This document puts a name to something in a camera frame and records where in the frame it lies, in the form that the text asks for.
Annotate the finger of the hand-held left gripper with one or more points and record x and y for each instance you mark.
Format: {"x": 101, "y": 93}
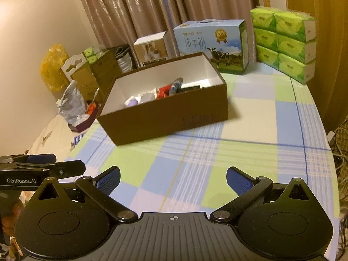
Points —
{"x": 69, "y": 168}
{"x": 40, "y": 158}

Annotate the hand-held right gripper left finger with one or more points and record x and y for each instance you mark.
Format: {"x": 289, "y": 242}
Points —
{"x": 108, "y": 180}

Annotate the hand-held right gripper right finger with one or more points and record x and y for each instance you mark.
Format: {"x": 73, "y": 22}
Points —
{"x": 238, "y": 180}

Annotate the brown cardboard storage box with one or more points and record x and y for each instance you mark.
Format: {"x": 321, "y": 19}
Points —
{"x": 163, "y": 119}

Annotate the black shaver box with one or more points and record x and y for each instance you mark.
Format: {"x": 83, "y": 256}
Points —
{"x": 190, "y": 88}

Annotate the red packet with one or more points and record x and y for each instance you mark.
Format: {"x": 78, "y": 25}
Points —
{"x": 164, "y": 91}

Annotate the knitted patterned sock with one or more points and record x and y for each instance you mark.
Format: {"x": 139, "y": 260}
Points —
{"x": 176, "y": 84}

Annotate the person's left hand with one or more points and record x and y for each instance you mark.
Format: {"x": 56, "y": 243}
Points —
{"x": 16, "y": 212}

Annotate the flattened blue milk carton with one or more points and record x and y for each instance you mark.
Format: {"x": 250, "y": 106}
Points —
{"x": 80, "y": 138}

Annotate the dark wooden tray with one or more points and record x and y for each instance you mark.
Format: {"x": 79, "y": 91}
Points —
{"x": 83, "y": 125}

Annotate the crumpled white plastic bag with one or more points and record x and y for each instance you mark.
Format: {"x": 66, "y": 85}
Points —
{"x": 72, "y": 103}

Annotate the small orange object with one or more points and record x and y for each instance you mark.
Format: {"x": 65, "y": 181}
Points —
{"x": 92, "y": 108}

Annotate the yellow plastic bag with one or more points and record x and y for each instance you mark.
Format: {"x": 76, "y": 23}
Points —
{"x": 53, "y": 65}

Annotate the white cutout cardboard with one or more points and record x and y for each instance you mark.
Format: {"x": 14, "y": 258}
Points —
{"x": 74, "y": 68}

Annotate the brown cardboard carton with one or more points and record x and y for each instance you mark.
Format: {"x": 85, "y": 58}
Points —
{"x": 103, "y": 70}

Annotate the small green tissue packs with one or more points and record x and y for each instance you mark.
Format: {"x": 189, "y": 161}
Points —
{"x": 93, "y": 53}

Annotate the stack of white bowls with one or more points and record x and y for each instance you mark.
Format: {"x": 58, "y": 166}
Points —
{"x": 125, "y": 59}

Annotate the small white product box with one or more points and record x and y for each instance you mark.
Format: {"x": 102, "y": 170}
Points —
{"x": 149, "y": 49}

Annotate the stack of green tissue packs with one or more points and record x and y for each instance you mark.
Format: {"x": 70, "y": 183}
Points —
{"x": 288, "y": 46}

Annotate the blue milk carton box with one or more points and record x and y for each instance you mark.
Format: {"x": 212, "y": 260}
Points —
{"x": 195, "y": 40}

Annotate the brown wooden panel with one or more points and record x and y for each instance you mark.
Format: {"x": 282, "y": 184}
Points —
{"x": 320, "y": 32}

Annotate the brown curtain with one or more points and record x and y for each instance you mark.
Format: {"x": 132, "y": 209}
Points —
{"x": 163, "y": 5}

